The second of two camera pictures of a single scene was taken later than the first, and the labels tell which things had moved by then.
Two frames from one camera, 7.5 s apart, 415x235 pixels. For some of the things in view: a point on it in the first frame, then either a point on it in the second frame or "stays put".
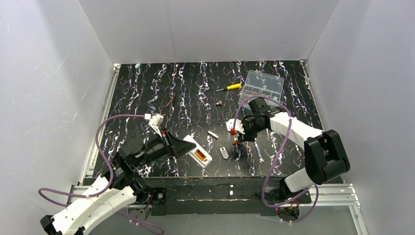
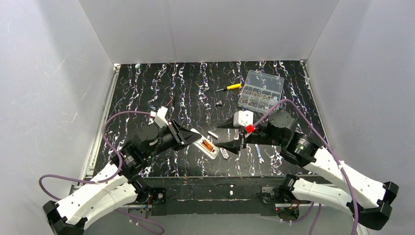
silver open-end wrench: (261, 160) stays put
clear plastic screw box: (258, 85) stays put
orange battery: (199, 156) to (207, 145)
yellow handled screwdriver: (236, 85) stays put
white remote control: (198, 154) to (205, 146)
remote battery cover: (224, 152) stays put
